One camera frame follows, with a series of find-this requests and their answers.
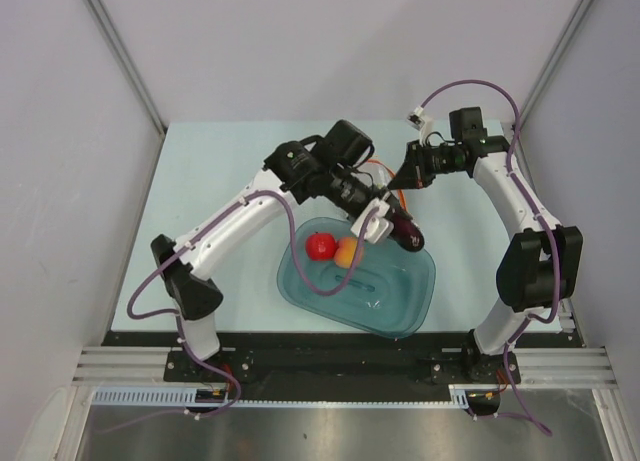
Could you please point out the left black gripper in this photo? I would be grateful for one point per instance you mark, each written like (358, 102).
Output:
(376, 193)

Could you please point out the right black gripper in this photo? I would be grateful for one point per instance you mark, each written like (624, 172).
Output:
(413, 173)

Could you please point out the clear orange zip top bag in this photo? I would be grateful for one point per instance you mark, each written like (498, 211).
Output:
(382, 175)

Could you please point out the purple toy eggplant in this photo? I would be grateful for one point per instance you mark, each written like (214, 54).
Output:
(406, 232)

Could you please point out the red toy apple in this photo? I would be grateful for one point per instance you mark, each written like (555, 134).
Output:
(320, 246)

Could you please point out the orange toy peach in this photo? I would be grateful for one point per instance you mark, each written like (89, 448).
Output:
(345, 254)

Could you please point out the blue transparent plastic tub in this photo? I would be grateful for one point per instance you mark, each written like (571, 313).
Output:
(389, 293)

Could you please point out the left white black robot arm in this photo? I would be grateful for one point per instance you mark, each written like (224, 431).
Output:
(296, 171)

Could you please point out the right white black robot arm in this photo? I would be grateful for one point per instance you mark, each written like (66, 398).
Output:
(540, 266)

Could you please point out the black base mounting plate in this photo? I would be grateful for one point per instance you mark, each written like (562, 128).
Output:
(369, 389)

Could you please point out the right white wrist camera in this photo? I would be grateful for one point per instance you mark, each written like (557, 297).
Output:
(421, 122)

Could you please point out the right aluminium corner post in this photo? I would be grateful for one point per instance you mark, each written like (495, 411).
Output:
(569, 32)

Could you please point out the aluminium corner post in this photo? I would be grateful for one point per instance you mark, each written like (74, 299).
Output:
(107, 27)
(569, 32)

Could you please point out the white slotted cable duct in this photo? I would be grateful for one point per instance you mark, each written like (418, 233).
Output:
(201, 397)

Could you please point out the left aluminium corner post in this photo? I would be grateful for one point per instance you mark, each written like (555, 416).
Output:
(107, 27)

